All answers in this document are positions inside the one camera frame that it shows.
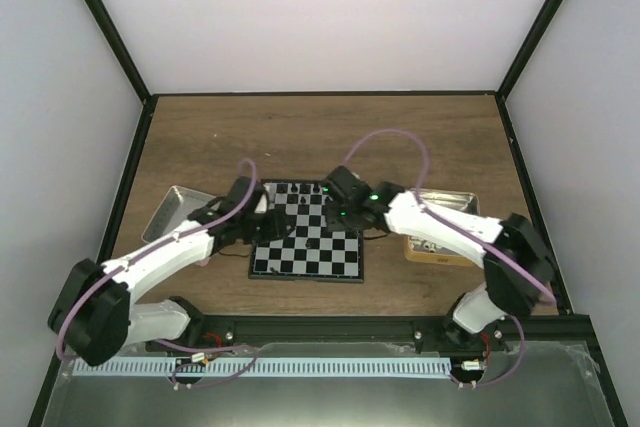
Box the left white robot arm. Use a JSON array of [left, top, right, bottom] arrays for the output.
[[47, 176, 295, 366]]

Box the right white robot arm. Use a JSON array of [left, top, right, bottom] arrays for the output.
[[321, 166, 555, 350]]

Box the pile of white chess pieces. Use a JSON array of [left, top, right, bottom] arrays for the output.
[[407, 236, 446, 254]]

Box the black and white chessboard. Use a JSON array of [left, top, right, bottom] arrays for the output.
[[248, 180, 364, 283]]

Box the pink plastic tray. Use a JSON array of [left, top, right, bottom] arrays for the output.
[[141, 185, 214, 244]]

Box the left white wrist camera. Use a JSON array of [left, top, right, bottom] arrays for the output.
[[254, 194, 269, 215]]

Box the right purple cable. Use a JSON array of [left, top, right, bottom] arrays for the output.
[[344, 129, 557, 388]]

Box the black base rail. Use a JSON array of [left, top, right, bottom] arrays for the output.
[[175, 315, 597, 354]]

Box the black aluminium frame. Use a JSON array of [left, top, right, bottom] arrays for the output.
[[28, 0, 629, 426]]

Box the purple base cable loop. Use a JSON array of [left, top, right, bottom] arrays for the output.
[[159, 339, 260, 391]]

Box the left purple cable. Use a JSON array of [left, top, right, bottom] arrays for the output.
[[55, 157, 261, 361]]

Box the light blue cable duct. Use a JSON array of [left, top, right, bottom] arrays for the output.
[[71, 357, 451, 379]]

